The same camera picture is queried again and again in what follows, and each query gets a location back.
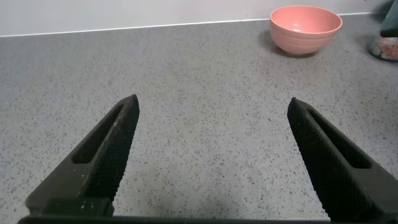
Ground pink plastic bowl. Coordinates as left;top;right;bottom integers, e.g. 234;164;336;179
269;4;343;56

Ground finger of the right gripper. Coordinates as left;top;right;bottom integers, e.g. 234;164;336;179
379;0;398;39

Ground clear blue ribbed cup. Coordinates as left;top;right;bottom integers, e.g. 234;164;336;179
368;34;398;62

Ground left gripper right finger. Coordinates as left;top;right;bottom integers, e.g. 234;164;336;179
287;96;398;223

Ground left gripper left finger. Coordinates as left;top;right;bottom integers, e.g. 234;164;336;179
24;94;140;218

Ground red and white small solids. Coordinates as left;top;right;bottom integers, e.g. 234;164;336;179
371;36;398;60

